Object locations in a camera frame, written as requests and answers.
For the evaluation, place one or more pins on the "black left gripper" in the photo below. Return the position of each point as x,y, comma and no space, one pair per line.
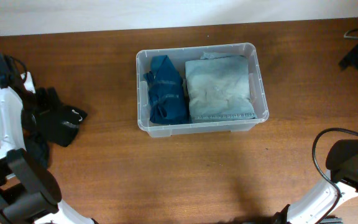
46,104

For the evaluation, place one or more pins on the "teal blue garment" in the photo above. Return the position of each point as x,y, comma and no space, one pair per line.
166,94

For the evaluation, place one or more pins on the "light blue jeans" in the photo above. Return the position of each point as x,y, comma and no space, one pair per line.
218,83

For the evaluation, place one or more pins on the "dark blue jeans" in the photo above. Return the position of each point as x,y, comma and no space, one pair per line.
223,117

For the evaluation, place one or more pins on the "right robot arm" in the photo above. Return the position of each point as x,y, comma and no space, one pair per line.
338,184

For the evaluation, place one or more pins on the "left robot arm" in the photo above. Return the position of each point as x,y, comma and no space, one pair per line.
29,193

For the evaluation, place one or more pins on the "folded black garment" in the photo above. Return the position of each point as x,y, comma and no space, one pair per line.
70,119

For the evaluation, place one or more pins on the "dark navy folded garment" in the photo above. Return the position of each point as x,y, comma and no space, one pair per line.
38,148

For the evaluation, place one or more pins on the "clear plastic storage bin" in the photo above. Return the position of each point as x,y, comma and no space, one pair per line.
179,56

